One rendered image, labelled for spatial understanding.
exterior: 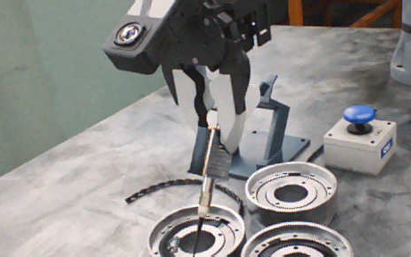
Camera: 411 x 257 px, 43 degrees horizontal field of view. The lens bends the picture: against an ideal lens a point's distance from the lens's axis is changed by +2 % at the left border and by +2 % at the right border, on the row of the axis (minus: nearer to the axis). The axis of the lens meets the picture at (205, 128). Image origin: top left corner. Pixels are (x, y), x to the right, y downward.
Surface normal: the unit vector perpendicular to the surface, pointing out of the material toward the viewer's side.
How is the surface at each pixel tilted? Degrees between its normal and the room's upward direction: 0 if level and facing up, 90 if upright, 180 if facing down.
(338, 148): 90
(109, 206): 0
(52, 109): 90
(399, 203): 0
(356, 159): 90
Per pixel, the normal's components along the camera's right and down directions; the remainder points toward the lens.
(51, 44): 0.79, 0.15
